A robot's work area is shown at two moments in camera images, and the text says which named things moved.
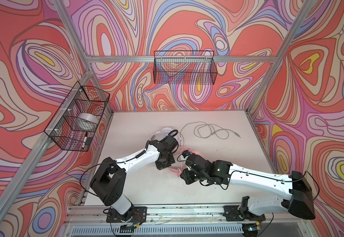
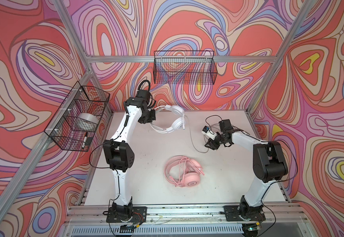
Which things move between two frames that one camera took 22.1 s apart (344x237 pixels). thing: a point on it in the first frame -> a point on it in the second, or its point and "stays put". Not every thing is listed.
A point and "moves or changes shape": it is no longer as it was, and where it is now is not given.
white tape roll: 86,122 stays put
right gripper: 188,179 -> 212,145
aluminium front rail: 97,214 stays put
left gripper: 172,161 -> 152,117
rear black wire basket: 187,67 stays put
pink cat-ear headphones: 177,150 moves or changes shape
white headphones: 161,134 -> 178,122
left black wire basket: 74,126 stays put
